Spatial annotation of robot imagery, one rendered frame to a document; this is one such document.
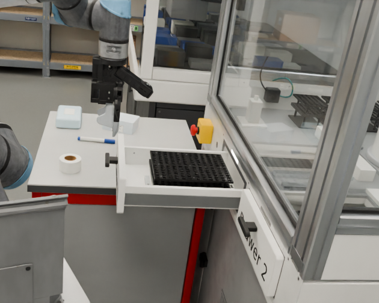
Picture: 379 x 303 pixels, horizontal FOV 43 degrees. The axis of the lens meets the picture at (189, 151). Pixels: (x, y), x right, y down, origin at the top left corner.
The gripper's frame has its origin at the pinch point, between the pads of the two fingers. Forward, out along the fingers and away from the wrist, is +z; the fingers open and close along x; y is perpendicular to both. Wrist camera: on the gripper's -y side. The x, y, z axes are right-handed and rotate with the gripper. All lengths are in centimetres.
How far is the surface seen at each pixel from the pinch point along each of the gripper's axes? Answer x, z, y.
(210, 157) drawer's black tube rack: -5.9, 10.1, -29.3
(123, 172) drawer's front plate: 11.6, 7.2, -2.0
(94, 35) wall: -410, 64, 15
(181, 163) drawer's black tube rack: -0.9, 10.1, -19.7
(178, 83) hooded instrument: -80, 10, -29
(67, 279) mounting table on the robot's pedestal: 33.1, 24.0, 10.0
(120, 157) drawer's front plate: 2.9, 7.2, -1.6
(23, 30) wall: -405, 66, 87
